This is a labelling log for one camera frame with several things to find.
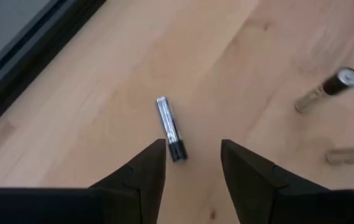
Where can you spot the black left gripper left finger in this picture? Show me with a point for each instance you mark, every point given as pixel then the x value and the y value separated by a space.
pixel 71 205

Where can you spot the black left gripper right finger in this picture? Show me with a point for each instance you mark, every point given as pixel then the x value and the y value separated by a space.
pixel 288 202

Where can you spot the black aluminium table frame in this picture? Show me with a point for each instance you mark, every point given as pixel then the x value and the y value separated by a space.
pixel 24 62

